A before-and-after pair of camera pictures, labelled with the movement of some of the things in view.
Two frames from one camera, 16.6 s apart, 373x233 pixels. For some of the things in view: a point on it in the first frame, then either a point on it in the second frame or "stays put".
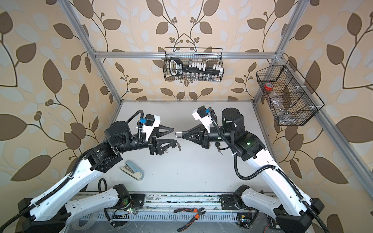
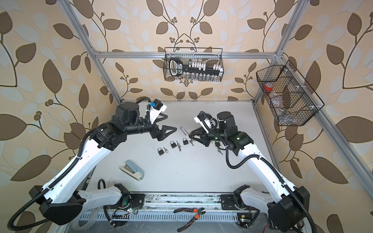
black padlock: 180,134 -> 185,141
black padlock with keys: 179,146 stays put
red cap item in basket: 268,86 stays put
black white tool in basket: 177,68 stays put
